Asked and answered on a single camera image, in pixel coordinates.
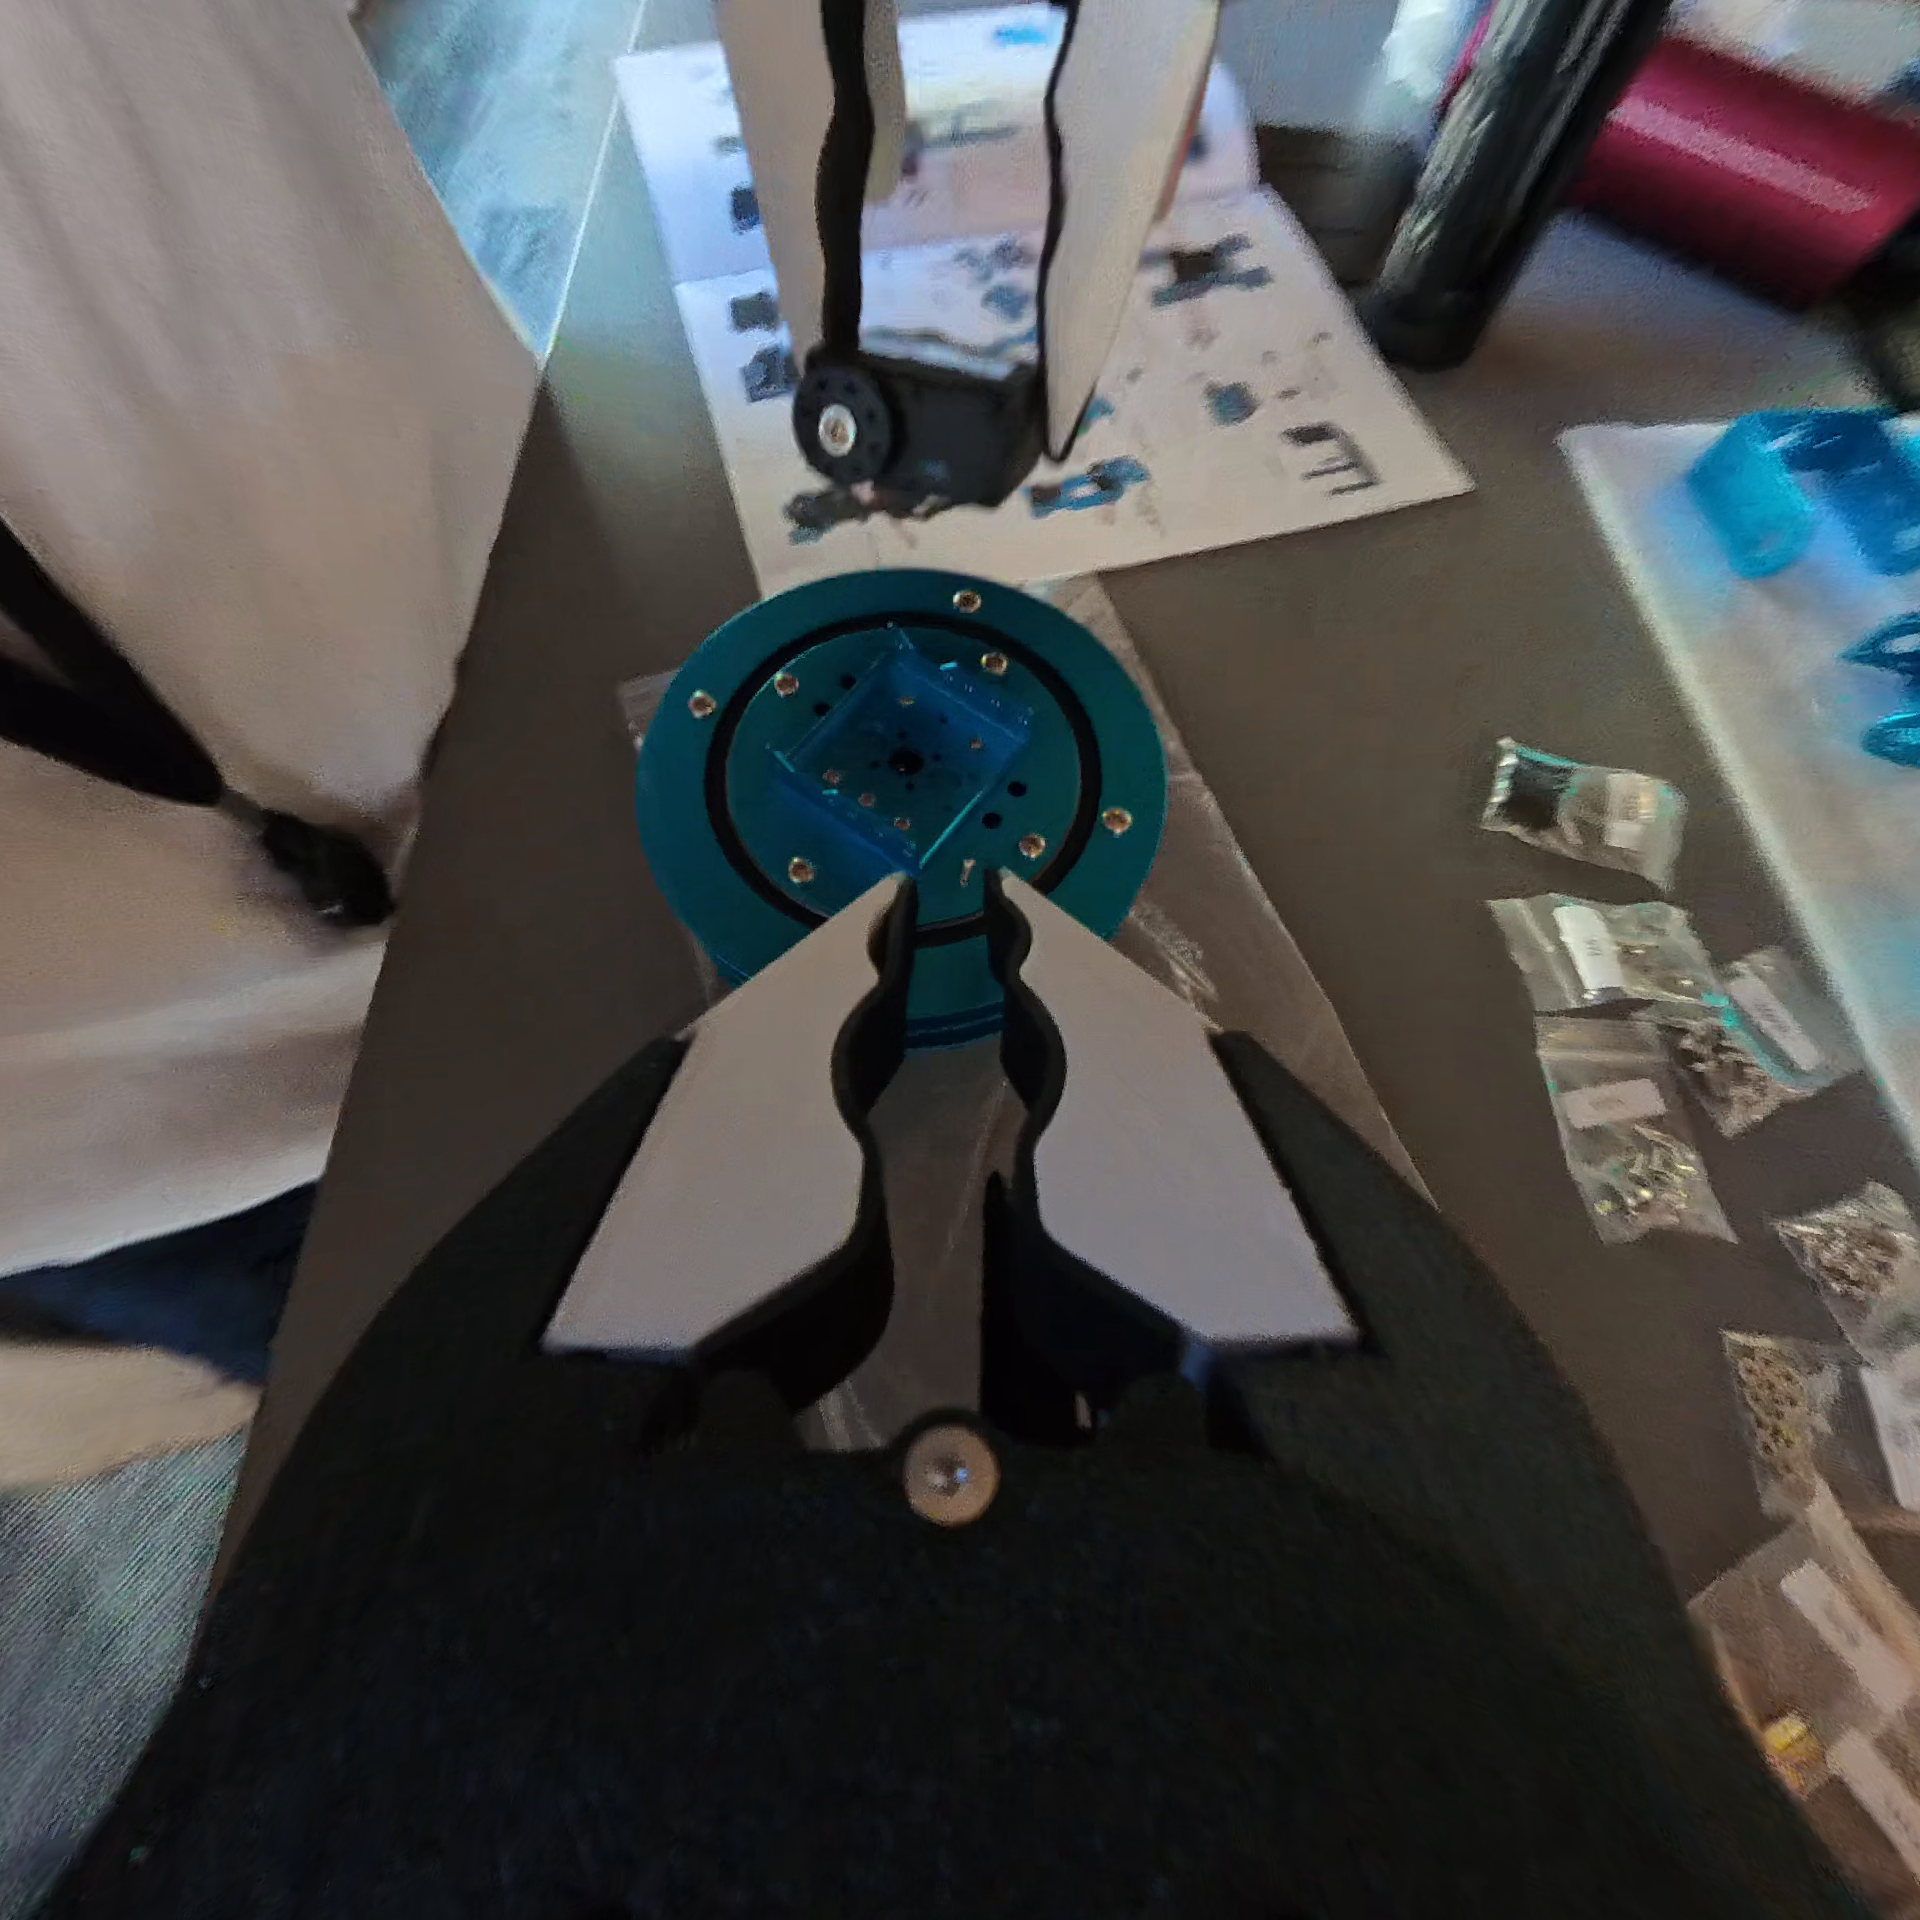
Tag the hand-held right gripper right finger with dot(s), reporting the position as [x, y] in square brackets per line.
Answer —
[1185, 1185]

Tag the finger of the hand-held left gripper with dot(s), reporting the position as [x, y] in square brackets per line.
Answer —
[779, 137]
[1131, 150]

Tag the white shirt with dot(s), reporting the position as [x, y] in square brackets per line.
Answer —
[224, 452]

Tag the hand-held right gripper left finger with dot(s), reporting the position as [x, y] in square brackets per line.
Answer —
[704, 1185]

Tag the small blue angle bracket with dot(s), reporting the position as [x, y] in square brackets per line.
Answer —
[1891, 692]

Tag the printed instruction manual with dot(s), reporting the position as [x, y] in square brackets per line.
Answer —
[1275, 422]

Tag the group of small screw bags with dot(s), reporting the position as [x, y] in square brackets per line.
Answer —
[1622, 1110]

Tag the red metal cylinder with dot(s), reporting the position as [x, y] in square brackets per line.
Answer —
[1741, 166]

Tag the black servo with round horn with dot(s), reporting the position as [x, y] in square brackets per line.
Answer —
[944, 436]

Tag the large blue U bracket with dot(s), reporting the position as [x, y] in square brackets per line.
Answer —
[1747, 503]
[1869, 489]

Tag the dark grey desk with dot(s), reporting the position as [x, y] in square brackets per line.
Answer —
[1349, 721]

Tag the black ribbed cylinder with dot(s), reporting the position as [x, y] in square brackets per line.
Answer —
[1483, 182]

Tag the large clear plastic bag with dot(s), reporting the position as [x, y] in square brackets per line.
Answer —
[1261, 975]

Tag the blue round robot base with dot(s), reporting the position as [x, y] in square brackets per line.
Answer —
[691, 810]

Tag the dark blue trousers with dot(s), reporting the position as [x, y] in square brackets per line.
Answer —
[165, 1290]

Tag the white foam sheet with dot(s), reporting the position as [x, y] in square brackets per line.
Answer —
[1694, 630]

